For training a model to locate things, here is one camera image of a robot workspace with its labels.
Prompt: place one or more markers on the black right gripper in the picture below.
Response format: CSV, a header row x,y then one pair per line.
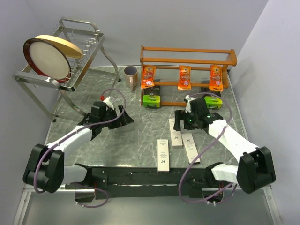
x,y
179,115

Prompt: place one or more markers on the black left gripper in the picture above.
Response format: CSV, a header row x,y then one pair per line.
x,y
119,122

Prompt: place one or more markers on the white box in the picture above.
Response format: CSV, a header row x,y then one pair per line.
x,y
176,139
189,146
163,164

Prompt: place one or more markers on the black green razor box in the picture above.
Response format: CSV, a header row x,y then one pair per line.
x,y
151,97
212,98

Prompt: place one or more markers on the orange razor pack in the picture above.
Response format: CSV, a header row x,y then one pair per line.
x,y
148,73
216,78
184,78

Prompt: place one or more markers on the orange wooden shelf rack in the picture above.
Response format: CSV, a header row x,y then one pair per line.
x,y
196,65

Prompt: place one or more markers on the steel dish rack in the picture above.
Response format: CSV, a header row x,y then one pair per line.
x,y
88,37

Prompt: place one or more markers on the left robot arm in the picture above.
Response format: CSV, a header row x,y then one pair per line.
x,y
46,170

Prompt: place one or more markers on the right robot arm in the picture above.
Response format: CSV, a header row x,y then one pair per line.
x,y
255,167

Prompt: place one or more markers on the pink mug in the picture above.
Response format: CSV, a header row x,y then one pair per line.
x,y
131,77

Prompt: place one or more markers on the tan wooden plate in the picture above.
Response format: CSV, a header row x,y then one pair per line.
x,y
67,48

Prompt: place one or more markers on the red rimmed white plate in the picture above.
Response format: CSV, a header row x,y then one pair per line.
x,y
46,60

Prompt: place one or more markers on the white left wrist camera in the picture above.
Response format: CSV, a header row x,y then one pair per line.
x,y
109,101

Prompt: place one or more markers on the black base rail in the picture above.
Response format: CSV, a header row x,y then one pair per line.
x,y
121,182

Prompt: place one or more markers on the aluminium frame rail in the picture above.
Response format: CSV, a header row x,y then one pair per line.
x,y
43,184

